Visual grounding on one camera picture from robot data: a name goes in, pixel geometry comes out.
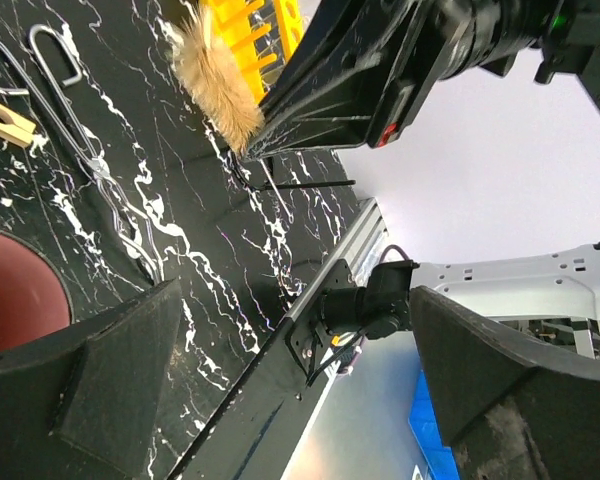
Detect yellow test tube rack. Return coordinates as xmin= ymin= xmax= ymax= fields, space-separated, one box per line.
xmin=205 ymin=0 xmax=304 ymax=101

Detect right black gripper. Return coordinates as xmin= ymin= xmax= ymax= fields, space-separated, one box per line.
xmin=244 ymin=1 xmax=562 ymax=160

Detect metal crucible tongs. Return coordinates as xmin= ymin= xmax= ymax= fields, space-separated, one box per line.
xmin=0 ymin=24 xmax=164 ymax=284

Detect wooden test tube clamp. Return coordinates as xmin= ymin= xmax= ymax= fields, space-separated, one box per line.
xmin=0 ymin=104 xmax=36 ymax=148

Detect test tube brush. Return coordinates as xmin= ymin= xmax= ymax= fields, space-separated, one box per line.
xmin=171 ymin=3 xmax=265 ymax=160

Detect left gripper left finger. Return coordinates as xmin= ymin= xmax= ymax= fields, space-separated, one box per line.
xmin=0 ymin=280 xmax=182 ymax=479

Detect pink enamel mug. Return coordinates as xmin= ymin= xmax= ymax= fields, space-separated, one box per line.
xmin=0 ymin=231 xmax=72 ymax=352

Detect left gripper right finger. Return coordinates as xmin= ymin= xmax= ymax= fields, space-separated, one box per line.
xmin=410 ymin=287 xmax=600 ymax=450

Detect black wire ring stand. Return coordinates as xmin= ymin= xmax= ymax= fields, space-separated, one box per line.
xmin=229 ymin=149 xmax=356 ymax=194

